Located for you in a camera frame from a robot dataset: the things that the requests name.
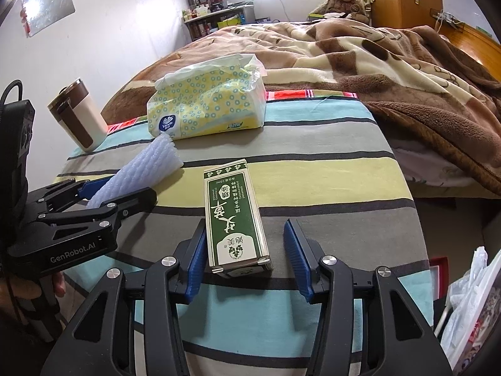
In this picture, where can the left hand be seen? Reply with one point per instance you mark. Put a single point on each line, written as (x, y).
(28, 290)

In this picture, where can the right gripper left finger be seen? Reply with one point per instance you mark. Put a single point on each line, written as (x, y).
(191, 255)

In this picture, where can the wooden headboard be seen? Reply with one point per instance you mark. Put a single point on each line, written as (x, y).
(475, 43)

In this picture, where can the green white tall box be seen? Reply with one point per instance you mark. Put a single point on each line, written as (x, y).
(235, 237)

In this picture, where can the striped table cloth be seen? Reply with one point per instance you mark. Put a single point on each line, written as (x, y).
(323, 161)

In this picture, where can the brown fleece blanket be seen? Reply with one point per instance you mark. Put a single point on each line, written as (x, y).
(415, 82)

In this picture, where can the white foam net sleeve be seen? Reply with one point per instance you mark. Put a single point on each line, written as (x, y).
(156, 162)

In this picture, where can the white trash bin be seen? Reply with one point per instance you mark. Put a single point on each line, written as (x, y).
(472, 312)

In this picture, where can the cluttered shelf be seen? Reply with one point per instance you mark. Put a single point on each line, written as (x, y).
(206, 16)

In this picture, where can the brown beige travel mug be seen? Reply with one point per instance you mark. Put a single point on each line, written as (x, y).
(74, 109)

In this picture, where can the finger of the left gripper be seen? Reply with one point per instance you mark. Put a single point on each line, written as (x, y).
(60, 196)
(58, 227)

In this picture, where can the silver wall mirror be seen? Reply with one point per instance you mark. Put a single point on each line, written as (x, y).
(37, 15)

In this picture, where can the brown teddy bear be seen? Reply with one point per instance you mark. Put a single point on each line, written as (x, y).
(349, 9)

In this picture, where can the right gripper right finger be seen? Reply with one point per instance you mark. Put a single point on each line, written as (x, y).
(304, 256)

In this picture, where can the yellow tissue pack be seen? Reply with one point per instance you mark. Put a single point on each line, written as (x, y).
(215, 96)

